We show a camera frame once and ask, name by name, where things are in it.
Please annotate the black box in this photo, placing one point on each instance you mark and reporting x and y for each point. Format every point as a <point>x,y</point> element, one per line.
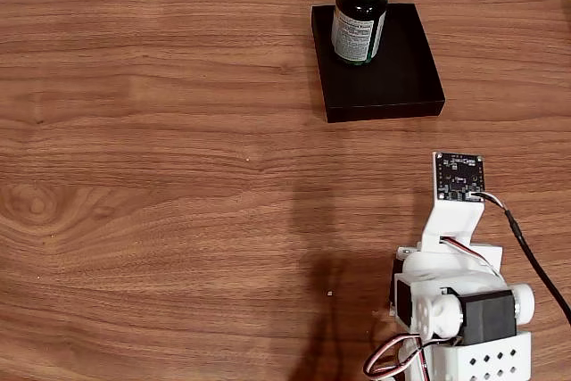
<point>401,77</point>

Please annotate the green pill bottle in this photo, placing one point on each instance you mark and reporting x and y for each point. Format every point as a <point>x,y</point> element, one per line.
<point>357,33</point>

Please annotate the black camera board white mount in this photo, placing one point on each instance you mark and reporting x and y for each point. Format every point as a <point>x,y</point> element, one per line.
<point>459,176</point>

